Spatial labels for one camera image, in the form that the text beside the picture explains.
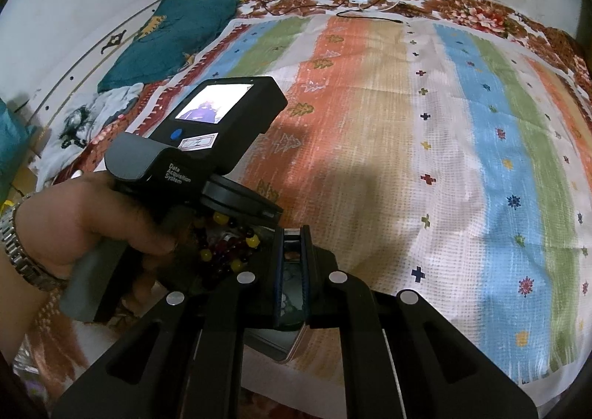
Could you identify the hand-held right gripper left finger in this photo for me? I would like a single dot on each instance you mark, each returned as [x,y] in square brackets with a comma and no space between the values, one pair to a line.
[279,285]

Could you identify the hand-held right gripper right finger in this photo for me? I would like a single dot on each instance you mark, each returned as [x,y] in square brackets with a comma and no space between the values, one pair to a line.
[306,280]

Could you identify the person's left forearm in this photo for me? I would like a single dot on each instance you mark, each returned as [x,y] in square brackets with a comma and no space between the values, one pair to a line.
[18,312]

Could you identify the person's left hand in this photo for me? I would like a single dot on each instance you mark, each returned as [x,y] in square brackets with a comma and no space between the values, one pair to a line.
[78,225]

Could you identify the teal cushion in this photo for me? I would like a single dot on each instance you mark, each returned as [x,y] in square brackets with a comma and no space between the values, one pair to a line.
[185,30]

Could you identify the white printed cloth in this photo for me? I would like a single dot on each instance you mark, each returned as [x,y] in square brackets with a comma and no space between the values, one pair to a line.
[106,104]

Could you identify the striped printed blanket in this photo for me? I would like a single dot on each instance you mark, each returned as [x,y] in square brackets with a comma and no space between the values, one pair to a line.
[416,146]

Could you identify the silver wristwatch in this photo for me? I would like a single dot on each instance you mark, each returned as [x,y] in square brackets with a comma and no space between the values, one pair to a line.
[18,252]

